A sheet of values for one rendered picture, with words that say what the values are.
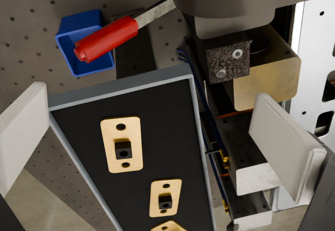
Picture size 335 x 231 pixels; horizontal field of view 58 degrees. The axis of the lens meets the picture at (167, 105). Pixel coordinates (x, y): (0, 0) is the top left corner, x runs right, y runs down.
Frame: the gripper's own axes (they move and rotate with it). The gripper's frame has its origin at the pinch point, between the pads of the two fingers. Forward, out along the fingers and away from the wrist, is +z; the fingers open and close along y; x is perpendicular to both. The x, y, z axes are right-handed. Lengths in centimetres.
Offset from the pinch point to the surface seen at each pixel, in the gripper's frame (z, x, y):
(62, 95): 9.7, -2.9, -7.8
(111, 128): 10.3, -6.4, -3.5
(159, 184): 13.9, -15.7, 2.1
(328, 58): 30.1, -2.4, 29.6
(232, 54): 16.3, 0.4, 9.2
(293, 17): 26.8, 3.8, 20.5
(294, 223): 221, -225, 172
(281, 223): 219, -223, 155
